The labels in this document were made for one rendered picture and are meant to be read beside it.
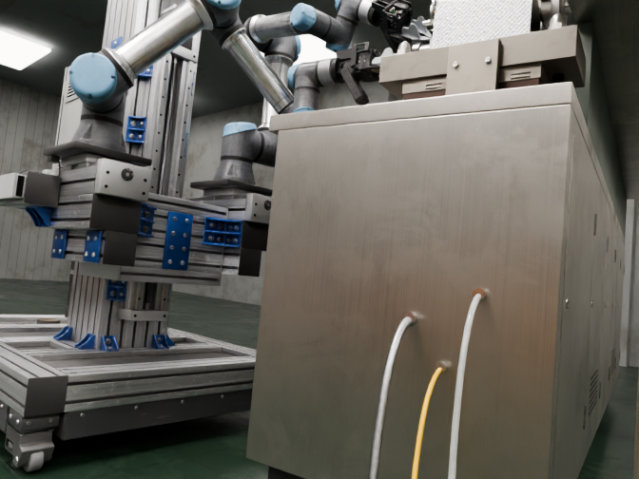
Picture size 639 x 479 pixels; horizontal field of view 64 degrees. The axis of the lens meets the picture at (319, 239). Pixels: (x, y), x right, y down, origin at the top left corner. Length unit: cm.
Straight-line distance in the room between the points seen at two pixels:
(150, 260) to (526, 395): 112
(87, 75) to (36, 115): 890
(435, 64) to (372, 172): 27
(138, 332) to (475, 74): 133
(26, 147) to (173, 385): 887
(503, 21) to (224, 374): 125
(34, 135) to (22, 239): 182
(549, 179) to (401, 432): 54
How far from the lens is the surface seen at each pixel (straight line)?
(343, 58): 152
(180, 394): 160
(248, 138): 188
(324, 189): 114
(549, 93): 102
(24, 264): 1017
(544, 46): 113
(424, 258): 101
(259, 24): 195
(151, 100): 184
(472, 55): 113
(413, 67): 120
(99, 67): 149
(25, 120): 1031
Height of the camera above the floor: 53
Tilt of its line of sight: 4 degrees up
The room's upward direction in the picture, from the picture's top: 5 degrees clockwise
